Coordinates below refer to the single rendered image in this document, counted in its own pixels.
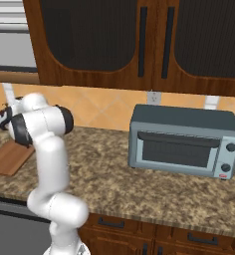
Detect white wall socket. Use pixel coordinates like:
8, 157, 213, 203
146, 91, 162, 107
203, 95, 220, 111

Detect wooden cutting board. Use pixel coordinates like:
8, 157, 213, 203
0, 139, 36, 177

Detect black cupboard door handle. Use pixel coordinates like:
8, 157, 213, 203
137, 6, 148, 79
160, 6, 175, 80

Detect white wall switch plate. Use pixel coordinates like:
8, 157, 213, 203
2, 82, 17, 108

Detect black drawer handle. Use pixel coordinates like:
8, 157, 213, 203
97, 216, 126, 229
186, 232, 219, 246

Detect brown drawer front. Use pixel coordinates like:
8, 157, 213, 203
85, 212, 157, 239
154, 224, 235, 252

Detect grey toaster oven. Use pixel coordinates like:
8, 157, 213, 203
127, 104, 235, 181

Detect grey dishwasher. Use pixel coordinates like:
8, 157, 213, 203
0, 195, 54, 255

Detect brown base cupboard door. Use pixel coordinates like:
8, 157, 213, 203
152, 239, 235, 255
78, 227, 155, 255

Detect silver range hood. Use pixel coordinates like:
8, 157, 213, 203
0, 0, 38, 74

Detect brown wall cupboard door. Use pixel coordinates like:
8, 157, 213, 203
151, 0, 235, 98
22, 0, 155, 92

